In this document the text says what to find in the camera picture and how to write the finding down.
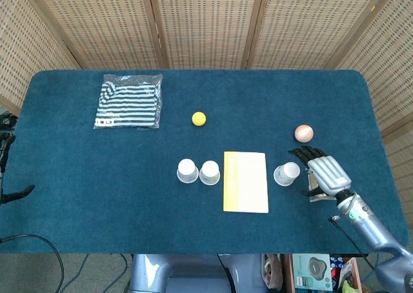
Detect green box with device picture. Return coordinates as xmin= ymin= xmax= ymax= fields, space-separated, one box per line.
xmin=291 ymin=253 xmax=334 ymax=291

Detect striped shirt in plastic bag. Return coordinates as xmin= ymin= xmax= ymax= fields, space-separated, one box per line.
xmin=93 ymin=73 xmax=163 ymax=131

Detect yellow white Lexicon book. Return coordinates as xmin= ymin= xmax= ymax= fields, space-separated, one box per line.
xmin=223 ymin=150 xmax=270 ymax=214

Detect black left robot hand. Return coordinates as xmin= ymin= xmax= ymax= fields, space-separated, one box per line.
xmin=0 ymin=133 xmax=35 ymax=205

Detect white paper cup blue flowers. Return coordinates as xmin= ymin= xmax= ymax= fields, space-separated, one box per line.
xmin=273 ymin=161 xmax=301 ymax=187
xmin=176 ymin=158 xmax=199 ymax=184

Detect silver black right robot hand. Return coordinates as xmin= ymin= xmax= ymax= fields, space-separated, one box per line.
xmin=288 ymin=146 xmax=353 ymax=197

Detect brown cloth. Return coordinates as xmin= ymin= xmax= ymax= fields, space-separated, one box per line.
xmin=263 ymin=254 xmax=284 ymax=291

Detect woven wicker folding screen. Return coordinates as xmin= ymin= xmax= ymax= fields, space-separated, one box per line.
xmin=0 ymin=0 xmax=413 ymax=216

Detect blue floor cable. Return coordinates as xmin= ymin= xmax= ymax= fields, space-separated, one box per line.
xmin=73 ymin=253 xmax=130 ymax=293

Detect wooden crate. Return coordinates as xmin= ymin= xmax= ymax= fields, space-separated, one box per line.
xmin=279 ymin=253 xmax=369 ymax=293

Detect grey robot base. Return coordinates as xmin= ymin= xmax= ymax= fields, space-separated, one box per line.
xmin=128 ymin=253 xmax=261 ymax=293

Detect copper egg-shaped ball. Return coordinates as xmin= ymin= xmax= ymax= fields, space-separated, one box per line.
xmin=294 ymin=124 xmax=314 ymax=143

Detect black floor cable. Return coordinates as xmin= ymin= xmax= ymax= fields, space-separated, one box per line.
xmin=0 ymin=234 xmax=65 ymax=293

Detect thin black cable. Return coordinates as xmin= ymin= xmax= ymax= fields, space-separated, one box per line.
xmin=328 ymin=215 xmax=378 ymax=272

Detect white paper cup green flowers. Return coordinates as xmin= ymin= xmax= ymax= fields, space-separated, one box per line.
xmin=199 ymin=160 xmax=221 ymax=186

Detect clear plastic snack packet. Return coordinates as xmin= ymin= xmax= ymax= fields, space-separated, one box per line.
xmin=308 ymin=168 xmax=337 ymax=203

